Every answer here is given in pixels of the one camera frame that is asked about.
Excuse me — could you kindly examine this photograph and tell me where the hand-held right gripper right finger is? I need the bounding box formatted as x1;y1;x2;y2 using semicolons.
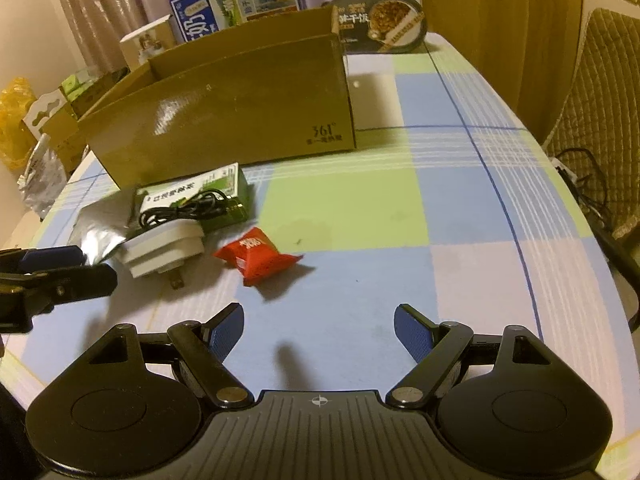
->
386;303;553;407

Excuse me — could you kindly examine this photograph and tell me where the black cable bundle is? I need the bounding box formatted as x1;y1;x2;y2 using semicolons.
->
552;147;640;333

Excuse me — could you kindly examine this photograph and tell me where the brown cardboard box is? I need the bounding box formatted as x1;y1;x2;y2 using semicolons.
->
76;5;358;191

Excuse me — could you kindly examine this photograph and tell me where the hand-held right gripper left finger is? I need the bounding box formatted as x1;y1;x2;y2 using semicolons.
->
87;302;255;407

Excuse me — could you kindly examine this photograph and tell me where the yellow curtain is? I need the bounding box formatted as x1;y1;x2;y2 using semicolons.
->
417;0;583;126

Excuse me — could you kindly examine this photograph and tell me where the white cutout cardboard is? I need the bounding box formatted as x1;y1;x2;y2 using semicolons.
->
22;89;71;136

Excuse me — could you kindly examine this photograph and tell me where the plaid cloth desktop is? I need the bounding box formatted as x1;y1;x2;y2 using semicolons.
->
0;31;630;441

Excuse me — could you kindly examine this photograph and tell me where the brown cardboard carton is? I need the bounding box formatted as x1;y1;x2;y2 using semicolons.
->
42;67;131;171

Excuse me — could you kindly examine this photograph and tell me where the white power adapter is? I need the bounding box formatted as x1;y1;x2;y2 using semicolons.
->
121;220;207;291

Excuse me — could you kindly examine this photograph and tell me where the quilted cover chair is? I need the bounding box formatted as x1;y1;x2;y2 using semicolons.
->
542;7;640;241

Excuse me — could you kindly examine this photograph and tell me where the green white medicine box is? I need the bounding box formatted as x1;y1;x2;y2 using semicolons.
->
134;162;251;235

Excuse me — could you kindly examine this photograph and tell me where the crinkled silver bag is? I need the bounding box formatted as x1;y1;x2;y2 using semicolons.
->
16;132;68;218

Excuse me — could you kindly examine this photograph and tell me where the black charging cable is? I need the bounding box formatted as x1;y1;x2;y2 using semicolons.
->
137;188;247;233

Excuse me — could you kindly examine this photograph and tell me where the blue milk carton box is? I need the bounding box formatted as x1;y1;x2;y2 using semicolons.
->
169;0;307;45

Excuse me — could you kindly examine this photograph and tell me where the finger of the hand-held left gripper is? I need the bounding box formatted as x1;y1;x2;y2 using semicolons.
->
25;263;119;311
0;246;85;278

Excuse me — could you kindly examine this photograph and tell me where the green tissue pack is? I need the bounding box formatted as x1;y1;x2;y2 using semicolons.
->
60;66;101;103

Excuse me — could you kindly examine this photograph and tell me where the white photo print box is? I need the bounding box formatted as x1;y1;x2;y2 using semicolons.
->
119;14;176;72

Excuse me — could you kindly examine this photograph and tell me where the pink curtain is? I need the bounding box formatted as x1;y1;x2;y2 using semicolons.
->
45;0;381;73

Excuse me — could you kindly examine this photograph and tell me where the red snack packet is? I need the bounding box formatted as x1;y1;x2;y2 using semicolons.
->
213;227;305;287

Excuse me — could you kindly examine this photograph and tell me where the yellow plastic bag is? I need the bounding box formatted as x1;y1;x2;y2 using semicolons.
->
0;77;38;173

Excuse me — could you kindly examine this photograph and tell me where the black instant rice bowl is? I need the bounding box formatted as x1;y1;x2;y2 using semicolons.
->
331;0;428;55

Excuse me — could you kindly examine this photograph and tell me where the silver foil pouch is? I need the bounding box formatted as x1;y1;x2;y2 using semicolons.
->
69;199;135;266

